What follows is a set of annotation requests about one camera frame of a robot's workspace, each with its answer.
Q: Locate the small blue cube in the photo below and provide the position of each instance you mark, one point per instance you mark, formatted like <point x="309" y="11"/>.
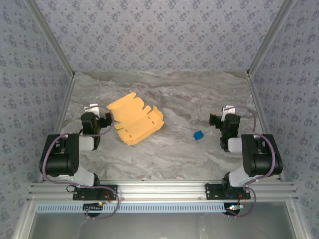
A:
<point x="198" y="135"/>

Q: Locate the yellow paper box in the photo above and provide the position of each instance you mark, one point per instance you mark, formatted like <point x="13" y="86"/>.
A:
<point x="134" y="117"/>

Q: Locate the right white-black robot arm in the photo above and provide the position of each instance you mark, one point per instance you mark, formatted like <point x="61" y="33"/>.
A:
<point x="259" y="156"/>

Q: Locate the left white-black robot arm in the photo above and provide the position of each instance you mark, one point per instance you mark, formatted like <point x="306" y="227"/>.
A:
<point x="62" y="154"/>

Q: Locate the small black circuit board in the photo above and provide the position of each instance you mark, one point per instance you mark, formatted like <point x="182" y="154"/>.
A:
<point x="234" y="207"/>
<point x="93" y="206"/>

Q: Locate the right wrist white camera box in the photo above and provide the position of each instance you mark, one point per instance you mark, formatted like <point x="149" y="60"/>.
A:
<point x="229" y="109"/>

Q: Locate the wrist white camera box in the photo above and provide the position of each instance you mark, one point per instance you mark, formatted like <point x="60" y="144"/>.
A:
<point x="91" y="107"/>
<point x="229" y="109"/>

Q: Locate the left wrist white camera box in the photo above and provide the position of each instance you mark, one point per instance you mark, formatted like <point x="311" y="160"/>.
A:
<point x="91" y="107"/>

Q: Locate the aluminium table side rail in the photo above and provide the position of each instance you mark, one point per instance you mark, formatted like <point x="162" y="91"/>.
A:
<point x="258" y="99"/>
<point x="59" y="119"/>

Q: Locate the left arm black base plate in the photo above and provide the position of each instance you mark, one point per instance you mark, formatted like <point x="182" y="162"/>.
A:
<point x="112" y="189"/>

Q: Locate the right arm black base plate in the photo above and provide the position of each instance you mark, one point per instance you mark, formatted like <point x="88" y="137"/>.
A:
<point x="211" y="191"/>

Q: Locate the wide aluminium mounting rail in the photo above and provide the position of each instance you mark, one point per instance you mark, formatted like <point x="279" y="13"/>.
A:
<point x="162" y="190"/>

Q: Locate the aluminium frame post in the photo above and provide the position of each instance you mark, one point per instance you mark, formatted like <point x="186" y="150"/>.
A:
<point x="270" y="37"/>
<point x="51" y="37"/>

